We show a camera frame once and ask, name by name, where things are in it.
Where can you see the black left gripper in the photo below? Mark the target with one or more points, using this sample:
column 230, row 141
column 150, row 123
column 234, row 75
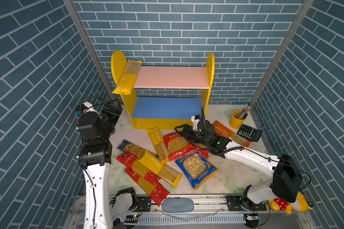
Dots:
column 114, row 117

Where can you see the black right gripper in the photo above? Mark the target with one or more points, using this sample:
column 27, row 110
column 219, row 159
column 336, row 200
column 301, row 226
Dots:
column 185, row 130

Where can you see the yellow spaghetti bag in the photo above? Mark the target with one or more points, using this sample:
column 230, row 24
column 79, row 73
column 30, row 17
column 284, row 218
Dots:
column 168, row 174
column 159, row 144
column 128, row 78

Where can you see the red spaghetti bag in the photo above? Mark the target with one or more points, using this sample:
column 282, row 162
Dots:
column 155, row 191
column 131, row 162

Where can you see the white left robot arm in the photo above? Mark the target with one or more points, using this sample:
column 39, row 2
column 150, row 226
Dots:
column 95, row 160

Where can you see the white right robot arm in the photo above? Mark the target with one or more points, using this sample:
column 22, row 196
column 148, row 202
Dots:
column 281, row 190

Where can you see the orange pasta bag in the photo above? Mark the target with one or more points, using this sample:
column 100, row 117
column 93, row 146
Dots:
column 222, row 130

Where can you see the yellow shelf pink blue boards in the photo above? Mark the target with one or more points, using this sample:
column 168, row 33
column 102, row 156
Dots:
column 165, row 96

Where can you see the red fusilli bag left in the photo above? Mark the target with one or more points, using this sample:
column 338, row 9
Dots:
column 174, row 142

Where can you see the red fusilli bag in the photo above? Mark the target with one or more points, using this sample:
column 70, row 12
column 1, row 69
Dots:
column 188, row 149
column 174, row 142

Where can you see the red fusilli bag right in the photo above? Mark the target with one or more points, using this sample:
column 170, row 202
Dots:
column 188, row 149

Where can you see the blue Moli spaghetti bag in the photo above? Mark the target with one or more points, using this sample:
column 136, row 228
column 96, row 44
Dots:
column 134, row 149

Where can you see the blue macaroni bag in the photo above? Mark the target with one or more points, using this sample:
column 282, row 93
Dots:
column 196, row 168

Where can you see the yellow pen cup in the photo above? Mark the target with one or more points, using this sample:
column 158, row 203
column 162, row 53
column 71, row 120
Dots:
column 234, row 122

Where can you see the coloured pens in cup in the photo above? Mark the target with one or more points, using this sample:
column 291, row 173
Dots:
column 243, row 112

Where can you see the black calculator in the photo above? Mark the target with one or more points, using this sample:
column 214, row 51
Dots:
column 249, row 133

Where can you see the grey oval pad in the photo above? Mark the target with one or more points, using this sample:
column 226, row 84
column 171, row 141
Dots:
column 177, row 205

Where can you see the yellow plush toy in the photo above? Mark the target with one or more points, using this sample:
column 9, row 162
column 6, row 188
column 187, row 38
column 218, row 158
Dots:
column 301, row 204

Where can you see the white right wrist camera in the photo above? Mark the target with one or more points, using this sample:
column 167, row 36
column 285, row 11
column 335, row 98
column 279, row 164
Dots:
column 195, row 120

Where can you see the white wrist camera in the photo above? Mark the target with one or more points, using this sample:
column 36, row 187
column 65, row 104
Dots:
column 195, row 120
column 81, row 108

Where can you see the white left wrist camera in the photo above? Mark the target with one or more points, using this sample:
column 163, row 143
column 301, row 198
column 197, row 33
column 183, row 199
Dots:
column 81, row 108

